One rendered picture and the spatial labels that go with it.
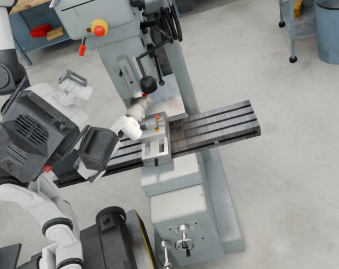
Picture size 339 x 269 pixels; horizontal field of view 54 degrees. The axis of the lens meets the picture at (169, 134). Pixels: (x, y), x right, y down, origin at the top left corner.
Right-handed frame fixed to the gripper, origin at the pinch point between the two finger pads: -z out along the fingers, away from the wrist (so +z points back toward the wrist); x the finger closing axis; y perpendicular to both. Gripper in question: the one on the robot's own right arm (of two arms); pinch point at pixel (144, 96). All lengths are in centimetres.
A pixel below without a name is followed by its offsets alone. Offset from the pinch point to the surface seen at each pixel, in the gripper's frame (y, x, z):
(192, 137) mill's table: 32.8, -18.7, -1.8
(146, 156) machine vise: 24.9, 0.2, 19.7
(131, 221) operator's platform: 85, 30, 29
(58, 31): 93, 285, -280
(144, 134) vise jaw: 20.7, 4.5, 7.9
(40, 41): 98, 318, -267
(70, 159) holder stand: 24, 47, 26
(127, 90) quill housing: -12.4, 0.7, 10.1
